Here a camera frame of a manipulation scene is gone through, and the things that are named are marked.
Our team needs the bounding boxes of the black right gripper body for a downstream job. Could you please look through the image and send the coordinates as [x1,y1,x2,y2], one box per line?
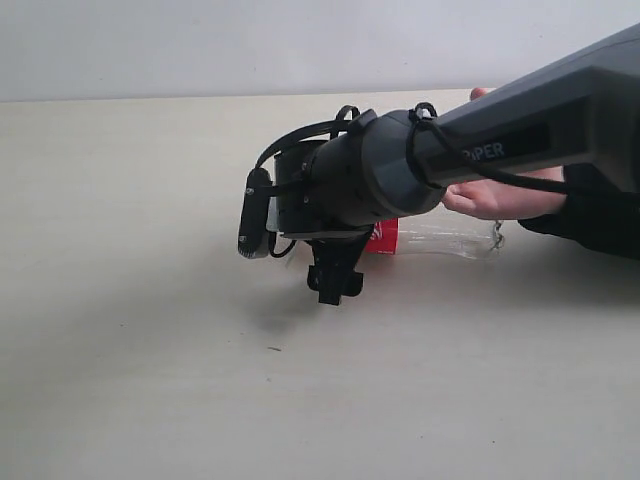
[274,134,375,240]

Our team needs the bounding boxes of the clear cola bottle red label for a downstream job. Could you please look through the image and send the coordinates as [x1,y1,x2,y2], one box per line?
[365,217,505,260]

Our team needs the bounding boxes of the black sleeved forearm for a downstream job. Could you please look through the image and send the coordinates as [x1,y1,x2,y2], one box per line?
[511,190,639,260]

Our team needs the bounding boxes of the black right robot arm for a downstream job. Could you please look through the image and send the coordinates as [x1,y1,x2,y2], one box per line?
[275,26,639,305]

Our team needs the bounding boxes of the person's bare hand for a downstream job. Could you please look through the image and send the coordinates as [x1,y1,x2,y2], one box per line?
[443,87,569,221]

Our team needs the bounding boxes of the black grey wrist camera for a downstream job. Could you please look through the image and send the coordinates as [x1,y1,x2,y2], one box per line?
[237,168,272,260]

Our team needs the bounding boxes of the black cable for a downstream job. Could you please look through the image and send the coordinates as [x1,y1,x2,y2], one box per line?
[254,102,571,194]

